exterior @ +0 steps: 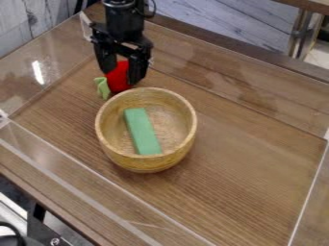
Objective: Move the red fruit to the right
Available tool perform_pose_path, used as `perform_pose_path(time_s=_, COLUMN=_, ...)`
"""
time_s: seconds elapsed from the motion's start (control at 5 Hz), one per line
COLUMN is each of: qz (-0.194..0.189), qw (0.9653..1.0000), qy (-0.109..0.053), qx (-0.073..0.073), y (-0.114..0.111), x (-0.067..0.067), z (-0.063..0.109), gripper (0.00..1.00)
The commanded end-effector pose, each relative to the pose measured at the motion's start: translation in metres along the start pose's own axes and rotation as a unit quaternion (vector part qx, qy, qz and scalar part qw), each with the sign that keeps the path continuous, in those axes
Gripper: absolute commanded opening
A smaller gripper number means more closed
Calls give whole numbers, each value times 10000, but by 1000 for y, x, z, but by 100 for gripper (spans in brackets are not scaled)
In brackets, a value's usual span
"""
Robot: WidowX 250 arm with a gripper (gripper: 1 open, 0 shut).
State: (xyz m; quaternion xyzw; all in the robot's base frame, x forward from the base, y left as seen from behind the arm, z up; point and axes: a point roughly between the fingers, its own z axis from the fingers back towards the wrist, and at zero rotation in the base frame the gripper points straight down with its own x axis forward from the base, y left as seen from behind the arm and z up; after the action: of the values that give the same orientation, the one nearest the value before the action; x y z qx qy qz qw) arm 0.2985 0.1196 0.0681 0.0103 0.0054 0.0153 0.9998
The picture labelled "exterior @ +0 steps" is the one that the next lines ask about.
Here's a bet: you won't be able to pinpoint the green rectangular block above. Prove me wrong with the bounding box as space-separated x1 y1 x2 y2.
123 108 162 155

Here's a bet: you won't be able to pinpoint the black cable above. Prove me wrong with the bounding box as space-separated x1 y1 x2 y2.
0 221 28 246

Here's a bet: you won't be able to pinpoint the black metal table leg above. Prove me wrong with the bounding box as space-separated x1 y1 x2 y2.
26 203 72 246

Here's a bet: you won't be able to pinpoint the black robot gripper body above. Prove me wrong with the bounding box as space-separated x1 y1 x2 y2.
91 0 154 59

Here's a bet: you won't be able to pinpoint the light wooden bowl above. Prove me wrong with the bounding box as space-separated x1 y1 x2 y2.
95 87 198 173

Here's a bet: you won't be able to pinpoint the red plush strawberry green leaves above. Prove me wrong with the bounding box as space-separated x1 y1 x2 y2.
93 61 131 100

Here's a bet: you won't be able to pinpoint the wooden chair frame background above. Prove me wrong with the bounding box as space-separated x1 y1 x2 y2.
274 0 329 60

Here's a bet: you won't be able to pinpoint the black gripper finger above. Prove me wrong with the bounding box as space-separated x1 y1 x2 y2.
93 44 116 74
128 54 148 86

